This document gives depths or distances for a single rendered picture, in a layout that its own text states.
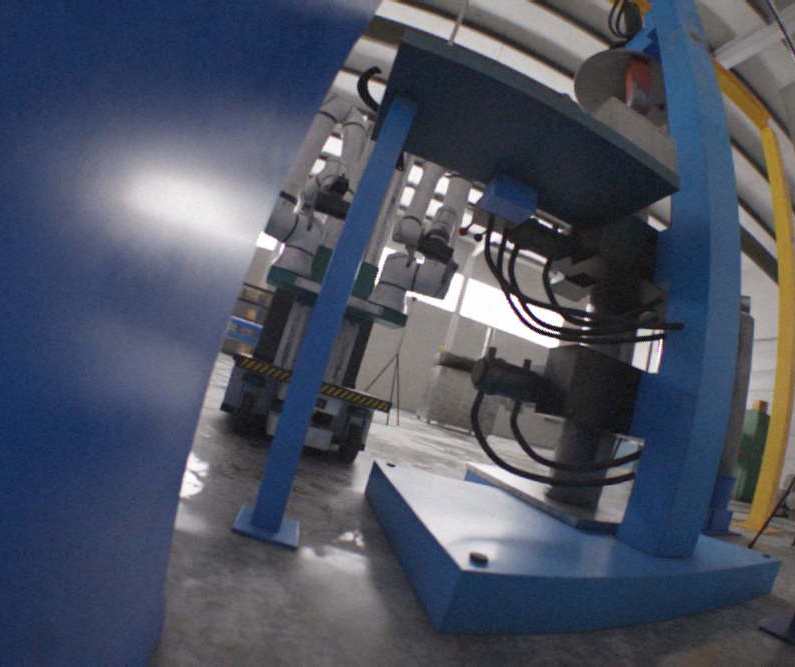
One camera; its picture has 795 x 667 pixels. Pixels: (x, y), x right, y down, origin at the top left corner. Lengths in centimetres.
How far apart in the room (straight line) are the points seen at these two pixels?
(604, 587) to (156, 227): 82
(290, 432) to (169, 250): 62
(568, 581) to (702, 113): 143
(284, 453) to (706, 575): 101
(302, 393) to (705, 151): 134
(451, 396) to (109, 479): 913
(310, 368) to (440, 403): 849
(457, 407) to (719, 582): 851
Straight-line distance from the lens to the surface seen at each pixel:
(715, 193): 138
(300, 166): 182
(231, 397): 185
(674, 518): 112
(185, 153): 20
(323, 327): 79
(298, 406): 79
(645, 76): 208
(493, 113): 100
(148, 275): 20
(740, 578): 132
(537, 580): 71
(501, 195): 115
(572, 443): 144
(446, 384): 924
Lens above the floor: 34
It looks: 9 degrees up
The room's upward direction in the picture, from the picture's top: 17 degrees clockwise
